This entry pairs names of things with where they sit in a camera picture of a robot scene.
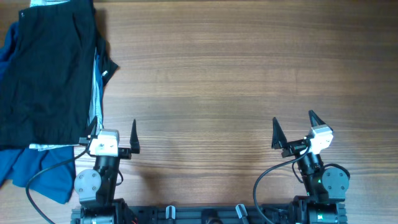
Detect black shorts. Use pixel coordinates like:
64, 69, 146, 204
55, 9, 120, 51
1, 1, 96, 149

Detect black garment under pile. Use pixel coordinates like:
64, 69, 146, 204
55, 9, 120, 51
94, 9, 119, 86

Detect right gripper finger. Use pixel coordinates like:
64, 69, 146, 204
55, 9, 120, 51
308, 110, 333, 131
271, 117, 287, 149

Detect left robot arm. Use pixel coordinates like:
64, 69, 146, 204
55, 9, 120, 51
71, 118, 141, 224

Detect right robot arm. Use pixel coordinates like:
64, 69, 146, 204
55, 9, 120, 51
272, 110, 350, 223

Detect light denim shorts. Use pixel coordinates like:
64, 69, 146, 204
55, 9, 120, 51
30, 0, 104, 134

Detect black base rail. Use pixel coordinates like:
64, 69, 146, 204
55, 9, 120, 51
70, 203, 348, 224

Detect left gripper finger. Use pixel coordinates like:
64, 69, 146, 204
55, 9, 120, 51
129, 120, 141, 154
81, 116, 98, 139

